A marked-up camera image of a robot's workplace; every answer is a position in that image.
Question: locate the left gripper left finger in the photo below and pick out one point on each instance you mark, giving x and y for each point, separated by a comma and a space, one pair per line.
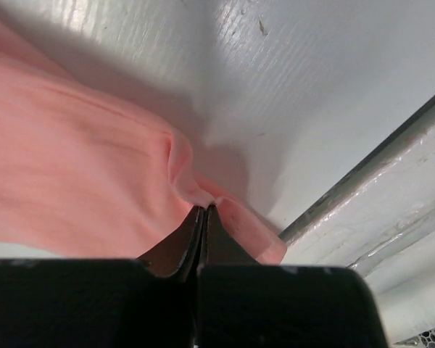
139, 302

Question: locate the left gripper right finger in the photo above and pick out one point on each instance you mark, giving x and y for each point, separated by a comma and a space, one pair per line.
241, 303

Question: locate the salmon pink t shirt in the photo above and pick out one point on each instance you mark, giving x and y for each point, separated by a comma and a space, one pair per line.
86, 174

